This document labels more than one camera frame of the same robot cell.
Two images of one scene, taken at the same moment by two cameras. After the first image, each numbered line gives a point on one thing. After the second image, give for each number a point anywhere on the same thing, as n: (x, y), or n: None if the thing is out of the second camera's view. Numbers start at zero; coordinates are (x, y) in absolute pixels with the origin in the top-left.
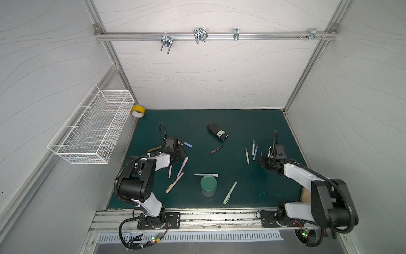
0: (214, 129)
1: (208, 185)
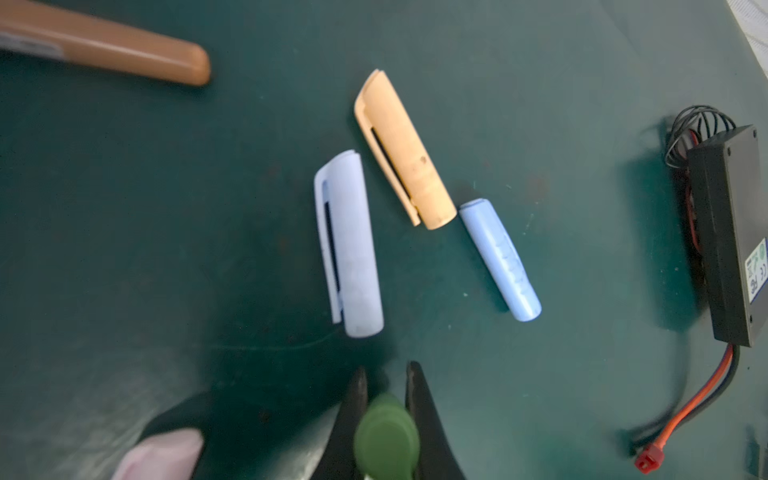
0: (727, 173)
1: None
